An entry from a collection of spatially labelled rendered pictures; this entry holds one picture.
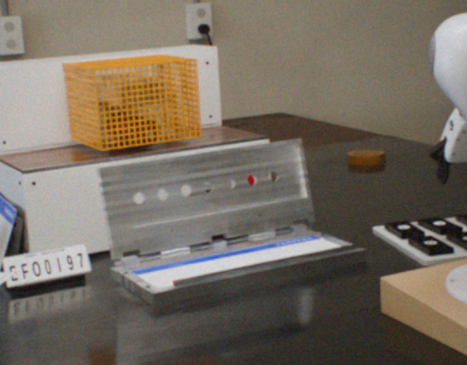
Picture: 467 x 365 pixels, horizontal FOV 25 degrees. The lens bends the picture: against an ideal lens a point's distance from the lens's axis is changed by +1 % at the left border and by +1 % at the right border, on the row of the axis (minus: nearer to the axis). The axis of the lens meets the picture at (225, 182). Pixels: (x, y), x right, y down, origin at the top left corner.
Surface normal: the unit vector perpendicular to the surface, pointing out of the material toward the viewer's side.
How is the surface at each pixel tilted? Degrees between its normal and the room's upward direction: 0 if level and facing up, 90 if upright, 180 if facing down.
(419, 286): 4
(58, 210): 90
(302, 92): 90
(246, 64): 90
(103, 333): 0
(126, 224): 76
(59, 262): 65
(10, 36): 90
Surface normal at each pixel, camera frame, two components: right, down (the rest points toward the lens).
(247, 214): 0.43, -0.08
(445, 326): -0.91, 0.14
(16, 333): -0.06, -0.98
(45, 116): 0.45, 0.16
